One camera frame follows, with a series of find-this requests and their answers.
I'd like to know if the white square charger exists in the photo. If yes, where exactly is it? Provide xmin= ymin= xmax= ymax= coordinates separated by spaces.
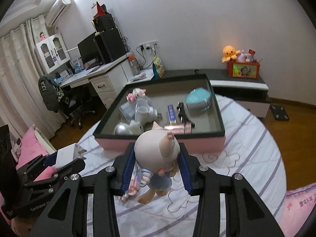
xmin=55 ymin=143 xmax=87 ymax=170

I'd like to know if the rose gold metal jar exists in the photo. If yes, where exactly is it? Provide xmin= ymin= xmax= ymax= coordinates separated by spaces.
xmin=164 ymin=122 xmax=192 ymax=134

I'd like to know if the white plug adapter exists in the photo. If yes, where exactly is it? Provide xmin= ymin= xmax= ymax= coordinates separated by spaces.
xmin=134 ymin=99 xmax=162 ymax=126

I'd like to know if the pig doll blue dress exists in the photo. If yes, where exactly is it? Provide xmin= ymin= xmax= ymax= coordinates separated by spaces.
xmin=134 ymin=122 xmax=181 ymax=204

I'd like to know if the black hair clip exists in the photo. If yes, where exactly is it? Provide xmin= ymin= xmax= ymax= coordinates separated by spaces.
xmin=177 ymin=102 xmax=195 ymax=128

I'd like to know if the pink pillow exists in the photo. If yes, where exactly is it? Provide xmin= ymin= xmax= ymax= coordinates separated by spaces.
xmin=16 ymin=126 xmax=56 ymax=181

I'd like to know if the pink blanket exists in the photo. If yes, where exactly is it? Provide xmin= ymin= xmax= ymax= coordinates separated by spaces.
xmin=280 ymin=183 xmax=315 ymax=236

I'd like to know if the beige curtain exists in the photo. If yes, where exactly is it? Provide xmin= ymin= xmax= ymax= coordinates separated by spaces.
xmin=1 ymin=14 xmax=65 ymax=139

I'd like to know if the black office chair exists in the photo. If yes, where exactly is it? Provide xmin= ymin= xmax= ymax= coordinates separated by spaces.
xmin=38 ymin=75 xmax=96 ymax=129

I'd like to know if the white striped round bedspread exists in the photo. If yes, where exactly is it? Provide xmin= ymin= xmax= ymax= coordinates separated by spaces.
xmin=76 ymin=93 xmax=288 ymax=237

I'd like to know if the pink brick block toy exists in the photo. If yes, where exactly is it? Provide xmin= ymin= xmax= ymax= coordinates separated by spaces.
xmin=118 ymin=163 xmax=141 ymax=202

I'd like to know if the clear plastic case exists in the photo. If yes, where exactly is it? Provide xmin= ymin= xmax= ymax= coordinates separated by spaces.
xmin=119 ymin=99 xmax=151 ymax=120

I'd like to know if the white desk with drawers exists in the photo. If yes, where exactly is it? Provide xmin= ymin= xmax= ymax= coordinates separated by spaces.
xmin=61 ymin=55 xmax=133 ymax=109

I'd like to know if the black floor scale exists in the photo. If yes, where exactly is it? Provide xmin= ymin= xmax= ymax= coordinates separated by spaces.
xmin=270 ymin=104 xmax=289 ymax=121

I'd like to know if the white glass-door cabinet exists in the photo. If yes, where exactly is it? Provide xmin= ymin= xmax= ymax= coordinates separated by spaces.
xmin=36 ymin=33 xmax=70 ymax=74

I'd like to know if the pink white brick figure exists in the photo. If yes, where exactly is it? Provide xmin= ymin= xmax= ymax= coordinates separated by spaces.
xmin=126 ymin=88 xmax=146 ymax=103

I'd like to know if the black computer monitor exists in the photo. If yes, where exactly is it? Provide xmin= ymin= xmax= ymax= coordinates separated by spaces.
xmin=78 ymin=33 xmax=102 ymax=64

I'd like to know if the black white low cabinet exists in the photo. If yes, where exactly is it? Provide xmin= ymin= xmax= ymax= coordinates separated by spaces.
xmin=163 ymin=69 xmax=271 ymax=119

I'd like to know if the pink black storage box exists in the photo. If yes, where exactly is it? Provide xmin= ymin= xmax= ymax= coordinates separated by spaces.
xmin=93 ymin=74 xmax=226 ymax=153

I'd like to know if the teal lidded round container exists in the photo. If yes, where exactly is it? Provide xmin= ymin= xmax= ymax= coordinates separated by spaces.
xmin=186 ymin=87 xmax=212 ymax=113

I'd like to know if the orange lid bottle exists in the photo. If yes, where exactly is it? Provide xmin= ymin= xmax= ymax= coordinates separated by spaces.
xmin=127 ymin=54 xmax=140 ymax=75

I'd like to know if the blue rectangular small box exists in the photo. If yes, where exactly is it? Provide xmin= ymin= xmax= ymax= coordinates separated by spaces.
xmin=167 ymin=104 xmax=177 ymax=125

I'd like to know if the black computer tower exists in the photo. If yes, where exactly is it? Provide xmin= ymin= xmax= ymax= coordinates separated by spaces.
xmin=94 ymin=28 xmax=126 ymax=64

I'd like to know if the yellow snack bag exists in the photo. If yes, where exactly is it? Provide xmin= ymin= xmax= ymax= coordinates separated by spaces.
xmin=153 ymin=55 xmax=165 ymax=78

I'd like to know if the red picture storage box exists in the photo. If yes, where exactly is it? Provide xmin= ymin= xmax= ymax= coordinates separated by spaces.
xmin=227 ymin=60 xmax=260 ymax=79

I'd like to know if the black speaker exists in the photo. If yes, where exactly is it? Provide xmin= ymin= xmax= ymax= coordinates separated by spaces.
xmin=93 ymin=13 xmax=116 ymax=32

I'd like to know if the white air conditioner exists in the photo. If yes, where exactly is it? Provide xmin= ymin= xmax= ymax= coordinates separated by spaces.
xmin=46 ymin=0 xmax=72 ymax=27

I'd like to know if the orange octopus plush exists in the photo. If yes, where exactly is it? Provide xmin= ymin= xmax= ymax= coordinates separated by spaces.
xmin=222 ymin=45 xmax=241 ymax=63

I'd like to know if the wall power strip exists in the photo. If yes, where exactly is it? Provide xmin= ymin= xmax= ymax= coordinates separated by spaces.
xmin=139 ymin=40 xmax=158 ymax=49

